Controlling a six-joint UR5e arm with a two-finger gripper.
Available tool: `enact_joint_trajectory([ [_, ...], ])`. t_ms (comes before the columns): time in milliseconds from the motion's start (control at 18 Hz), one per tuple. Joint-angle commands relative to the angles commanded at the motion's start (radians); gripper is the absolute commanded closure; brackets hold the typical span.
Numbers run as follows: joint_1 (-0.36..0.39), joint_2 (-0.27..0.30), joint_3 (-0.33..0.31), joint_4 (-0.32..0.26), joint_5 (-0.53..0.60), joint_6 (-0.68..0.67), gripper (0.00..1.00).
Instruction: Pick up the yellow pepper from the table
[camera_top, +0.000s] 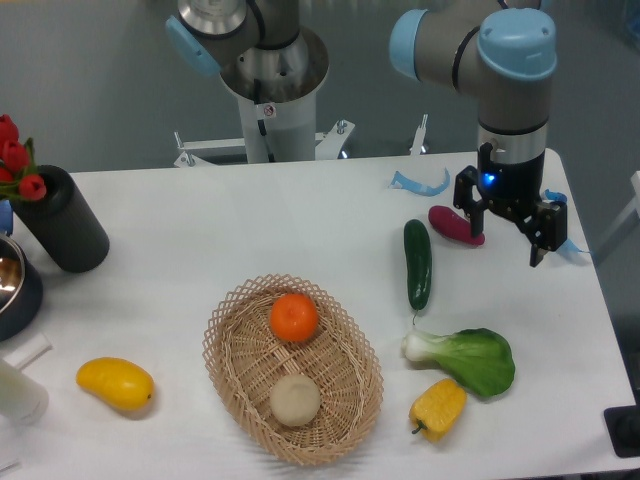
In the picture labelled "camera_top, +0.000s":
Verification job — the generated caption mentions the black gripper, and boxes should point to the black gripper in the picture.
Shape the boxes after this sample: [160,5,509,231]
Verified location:
[453,142,567,268]

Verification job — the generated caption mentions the black device table corner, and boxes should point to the black device table corner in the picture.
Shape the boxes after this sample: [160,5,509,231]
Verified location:
[604,405,639,458]

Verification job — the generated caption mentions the white plastic bottle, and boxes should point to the white plastic bottle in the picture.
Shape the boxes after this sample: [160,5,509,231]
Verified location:
[0,359,49,425]

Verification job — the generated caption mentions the blue tape strip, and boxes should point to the blue tape strip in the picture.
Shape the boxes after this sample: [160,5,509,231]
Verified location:
[388,169,451,197]

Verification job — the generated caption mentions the woven wicker basket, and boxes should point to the woven wicker basket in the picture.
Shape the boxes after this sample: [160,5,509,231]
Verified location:
[203,274,384,466]

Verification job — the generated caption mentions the yellow bell pepper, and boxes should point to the yellow bell pepper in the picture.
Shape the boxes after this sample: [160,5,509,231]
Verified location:
[409,378,467,442]

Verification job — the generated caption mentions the blue tape piece right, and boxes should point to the blue tape piece right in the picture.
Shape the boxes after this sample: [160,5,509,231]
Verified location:
[543,189,591,262]

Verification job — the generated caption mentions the red artificial tulips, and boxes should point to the red artificial tulips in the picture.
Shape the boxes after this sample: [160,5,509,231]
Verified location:
[1,114,47,202]

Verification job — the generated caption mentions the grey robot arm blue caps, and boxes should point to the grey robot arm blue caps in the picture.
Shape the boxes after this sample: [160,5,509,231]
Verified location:
[165,1,567,265]

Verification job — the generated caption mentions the dark metal bowl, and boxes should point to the dark metal bowl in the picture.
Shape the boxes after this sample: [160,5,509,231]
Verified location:
[0,234,43,341]

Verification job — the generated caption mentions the beige steamed bun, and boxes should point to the beige steamed bun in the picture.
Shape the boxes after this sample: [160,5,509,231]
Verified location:
[270,374,321,427]

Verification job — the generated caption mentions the green bok choy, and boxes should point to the green bok choy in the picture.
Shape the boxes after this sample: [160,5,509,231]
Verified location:
[401,328,516,398]

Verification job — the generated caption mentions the orange tangerine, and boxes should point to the orange tangerine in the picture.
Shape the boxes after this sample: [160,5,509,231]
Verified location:
[269,293,319,342]

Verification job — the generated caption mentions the yellow mango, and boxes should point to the yellow mango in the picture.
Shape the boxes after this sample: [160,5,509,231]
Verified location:
[76,357,155,411]

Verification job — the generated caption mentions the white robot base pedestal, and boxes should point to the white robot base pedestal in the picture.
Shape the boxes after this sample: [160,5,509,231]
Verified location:
[166,17,356,164]

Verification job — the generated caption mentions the purple sweet potato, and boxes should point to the purple sweet potato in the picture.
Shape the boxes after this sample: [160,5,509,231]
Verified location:
[428,205,485,247]

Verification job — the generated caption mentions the green cucumber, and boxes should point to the green cucumber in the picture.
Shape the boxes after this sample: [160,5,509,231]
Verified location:
[403,219,433,312]

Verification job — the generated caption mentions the black cylindrical vase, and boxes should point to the black cylindrical vase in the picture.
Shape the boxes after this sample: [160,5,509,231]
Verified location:
[11,165,110,273]

